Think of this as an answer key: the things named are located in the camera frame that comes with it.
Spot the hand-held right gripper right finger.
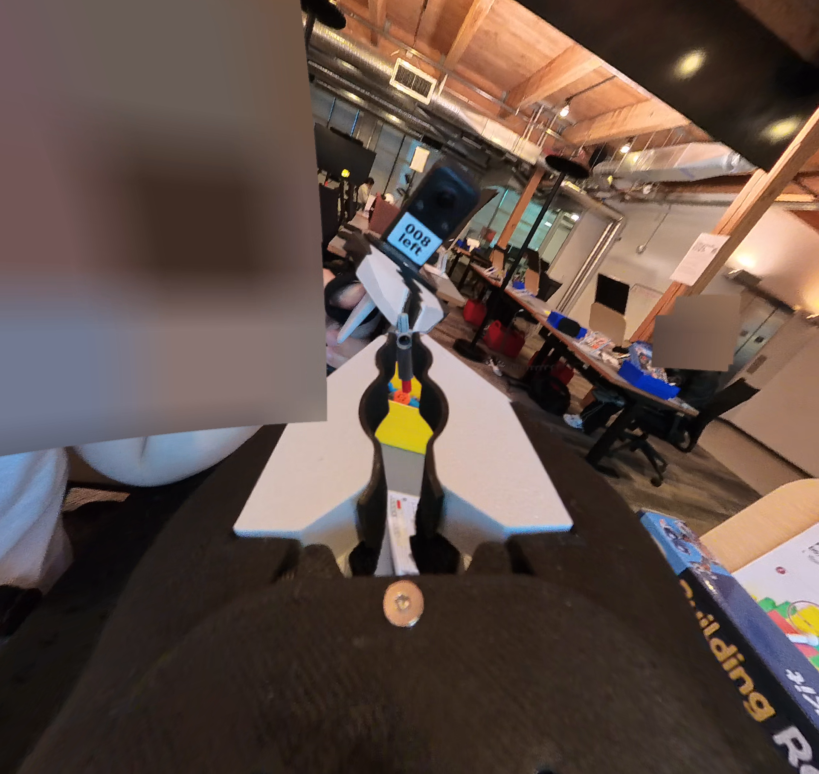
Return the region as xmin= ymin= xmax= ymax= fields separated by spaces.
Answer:
xmin=409 ymin=332 xmax=574 ymax=576

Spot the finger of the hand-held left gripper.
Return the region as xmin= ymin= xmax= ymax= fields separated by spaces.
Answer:
xmin=406 ymin=284 xmax=447 ymax=335
xmin=354 ymin=249 xmax=413 ymax=327

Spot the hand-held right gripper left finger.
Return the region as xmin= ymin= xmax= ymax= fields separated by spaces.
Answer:
xmin=234 ymin=334 xmax=401 ymax=576

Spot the grey black toy axle assembly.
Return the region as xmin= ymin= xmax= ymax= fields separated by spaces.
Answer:
xmin=393 ymin=312 xmax=417 ymax=394

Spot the long office desk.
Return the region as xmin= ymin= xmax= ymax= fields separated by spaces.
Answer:
xmin=470 ymin=262 xmax=701 ymax=468

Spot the person's left hand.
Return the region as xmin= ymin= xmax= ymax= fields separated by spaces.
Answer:
xmin=325 ymin=268 xmax=375 ymax=368

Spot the yellow bin of toy parts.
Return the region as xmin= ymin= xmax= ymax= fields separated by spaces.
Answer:
xmin=374 ymin=364 xmax=433 ymax=455

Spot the instruction booklet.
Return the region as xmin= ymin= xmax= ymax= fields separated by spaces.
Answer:
xmin=384 ymin=492 xmax=420 ymax=575

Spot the white vent grille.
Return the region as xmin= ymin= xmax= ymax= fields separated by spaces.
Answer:
xmin=389 ymin=57 xmax=439 ymax=106

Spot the person's white clothing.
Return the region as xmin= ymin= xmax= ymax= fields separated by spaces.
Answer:
xmin=0 ymin=425 xmax=263 ymax=592

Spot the open cardboard box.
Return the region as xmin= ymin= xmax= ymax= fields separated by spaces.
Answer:
xmin=589 ymin=273 xmax=647 ymax=346

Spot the black swivel chair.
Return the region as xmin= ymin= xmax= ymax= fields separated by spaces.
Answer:
xmin=624 ymin=377 xmax=762 ymax=487

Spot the white paper sign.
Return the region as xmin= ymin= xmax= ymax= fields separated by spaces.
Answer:
xmin=671 ymin=232 xmax=730 ymax=287

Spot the wooden sheet stand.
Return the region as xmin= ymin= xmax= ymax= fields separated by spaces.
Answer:
xmin=700 ymin=478 xmax=819 ymax=573

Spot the blue toy kit box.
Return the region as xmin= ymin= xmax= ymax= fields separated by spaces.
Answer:
xmin=636 ymin=508 xmax=819 ymax=774

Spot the pale air duct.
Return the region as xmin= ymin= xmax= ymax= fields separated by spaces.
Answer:
xmin=592 ymin=143 xmax=756 ymax=187

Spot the wooden post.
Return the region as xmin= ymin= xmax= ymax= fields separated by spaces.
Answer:
xmin=630 ymin=107 xmax=819 ymax=343

